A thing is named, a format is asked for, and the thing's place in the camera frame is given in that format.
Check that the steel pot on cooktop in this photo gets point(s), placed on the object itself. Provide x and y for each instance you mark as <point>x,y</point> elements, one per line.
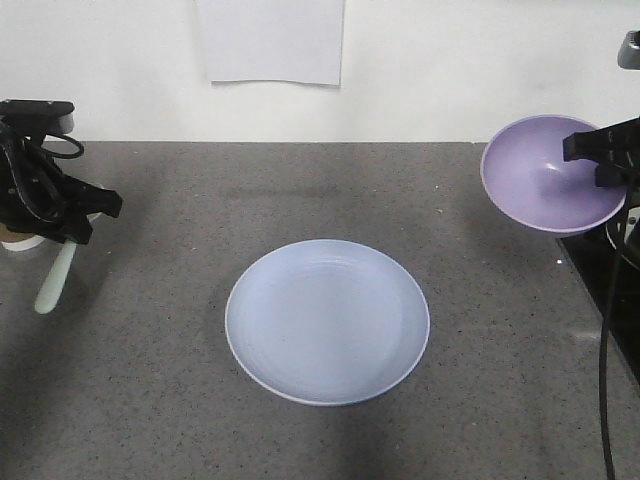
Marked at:
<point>631,236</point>

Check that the light blue plate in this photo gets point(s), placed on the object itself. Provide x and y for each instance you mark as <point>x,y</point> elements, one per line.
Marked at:
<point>327,322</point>

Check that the pale green spoon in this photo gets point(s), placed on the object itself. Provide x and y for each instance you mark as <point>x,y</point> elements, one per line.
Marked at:
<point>54,282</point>

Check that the purple bowl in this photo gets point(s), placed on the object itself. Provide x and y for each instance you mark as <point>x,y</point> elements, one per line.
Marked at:
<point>525,176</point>

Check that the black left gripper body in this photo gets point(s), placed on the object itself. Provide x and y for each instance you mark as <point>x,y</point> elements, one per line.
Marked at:
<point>33,196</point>

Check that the white paper sheet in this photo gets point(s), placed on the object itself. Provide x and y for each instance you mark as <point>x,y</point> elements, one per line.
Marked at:
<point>279,41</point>

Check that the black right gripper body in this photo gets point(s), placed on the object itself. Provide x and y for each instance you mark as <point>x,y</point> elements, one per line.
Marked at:
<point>629,163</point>

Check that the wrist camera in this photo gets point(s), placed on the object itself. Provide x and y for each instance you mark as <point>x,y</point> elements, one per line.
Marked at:
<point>31,117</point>
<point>629,52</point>

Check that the black induction cooktop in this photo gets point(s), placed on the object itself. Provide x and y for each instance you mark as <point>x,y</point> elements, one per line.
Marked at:
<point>592,256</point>

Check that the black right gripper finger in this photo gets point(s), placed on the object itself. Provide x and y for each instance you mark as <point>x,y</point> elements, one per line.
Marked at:
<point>610,176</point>
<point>608,144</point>

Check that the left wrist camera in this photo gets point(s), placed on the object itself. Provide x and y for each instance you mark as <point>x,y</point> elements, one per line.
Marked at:
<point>31,117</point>

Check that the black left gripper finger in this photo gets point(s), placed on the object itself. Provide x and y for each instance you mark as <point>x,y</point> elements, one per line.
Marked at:
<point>77,230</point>
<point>91,199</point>

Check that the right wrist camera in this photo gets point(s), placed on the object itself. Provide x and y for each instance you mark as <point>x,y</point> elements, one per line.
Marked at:
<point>629,52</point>

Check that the brown paper cup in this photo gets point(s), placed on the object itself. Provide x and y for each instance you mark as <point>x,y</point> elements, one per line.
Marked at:
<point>17,241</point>

